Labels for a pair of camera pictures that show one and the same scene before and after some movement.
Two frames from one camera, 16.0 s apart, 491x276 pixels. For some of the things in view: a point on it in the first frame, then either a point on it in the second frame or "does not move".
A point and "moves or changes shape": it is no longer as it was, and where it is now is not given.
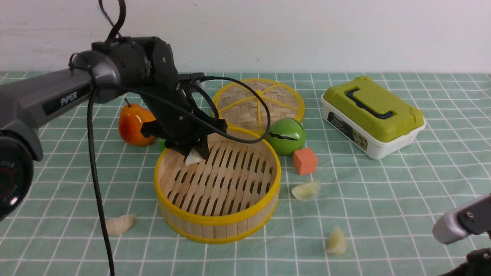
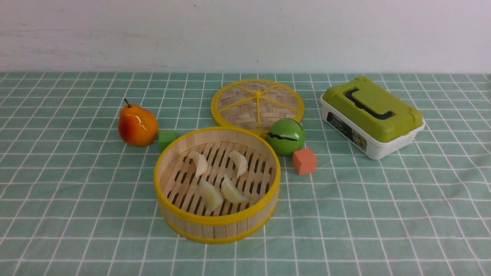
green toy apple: x=286 y=135 does not move
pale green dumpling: x=337 y=244 -> x=212 y=198
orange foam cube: x=305 y=161 does not move
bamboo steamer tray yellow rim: x=232 y=194 does not move
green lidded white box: x=362 y=111 does not move
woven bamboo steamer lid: x=250 y=105 does not move
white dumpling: x=117 y=225 -> x=241 y=161
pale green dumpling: x=306 y=191 -> x=231 y=193
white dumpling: x=193 y=158 moves or changes shape
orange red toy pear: x=131 y=117 does not move
